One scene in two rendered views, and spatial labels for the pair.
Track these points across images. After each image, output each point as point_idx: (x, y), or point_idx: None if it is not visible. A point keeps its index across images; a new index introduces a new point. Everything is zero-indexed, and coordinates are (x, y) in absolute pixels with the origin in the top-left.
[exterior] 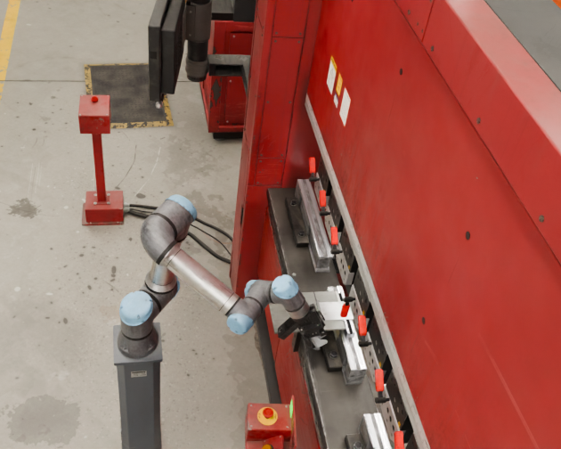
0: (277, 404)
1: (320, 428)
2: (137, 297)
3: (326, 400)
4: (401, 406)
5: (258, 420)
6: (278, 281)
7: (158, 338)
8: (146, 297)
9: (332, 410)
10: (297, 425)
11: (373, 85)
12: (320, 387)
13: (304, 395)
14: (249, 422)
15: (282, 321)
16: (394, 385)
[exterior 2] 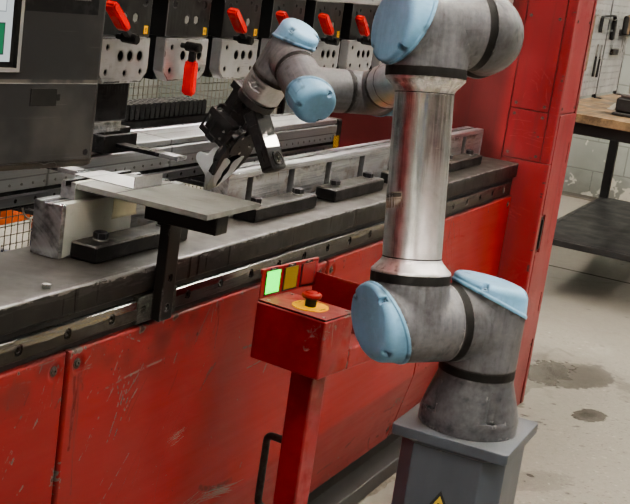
0: (280, 305)
1: (264, 250)
2: (483, 279)
3: (230, 235)
4: (297, 9)
5: (328, 308)
6: (305, 32)
7: (417, 411)
8: (464, 273)
9: (234, 231)
10: (195, 419)
11: None
12: (221, 240)
13: (204, 326)
14: (345, 312)
15: (228, 201)
16: (282, 9)
